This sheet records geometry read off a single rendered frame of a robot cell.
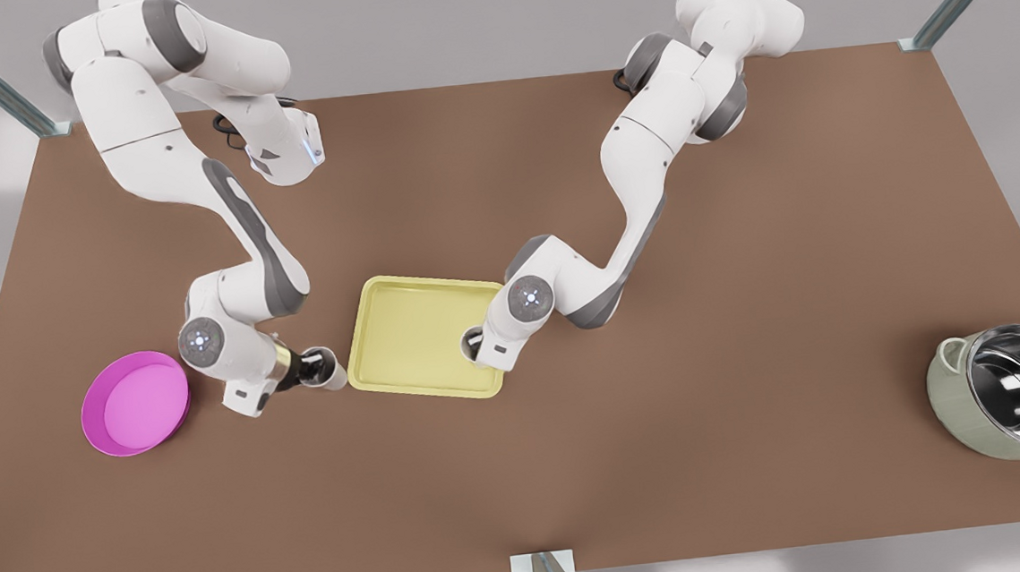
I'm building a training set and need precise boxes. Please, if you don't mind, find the yellow rectangular tray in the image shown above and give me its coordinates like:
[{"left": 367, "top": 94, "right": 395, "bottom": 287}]
[{"left": 341, "top": 267, "right": 513, "bottom": 409}]

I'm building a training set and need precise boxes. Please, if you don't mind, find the pink round bowl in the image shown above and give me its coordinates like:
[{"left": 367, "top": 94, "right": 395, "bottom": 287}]
[{"left": 77, "top": 348, "right": 196, "bottom": 460}]

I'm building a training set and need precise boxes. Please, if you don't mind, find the pale green steel pot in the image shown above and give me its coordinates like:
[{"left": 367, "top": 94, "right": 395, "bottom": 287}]
[{"left": 922, "top": 323, "right": 1020, "bottom": 467}]

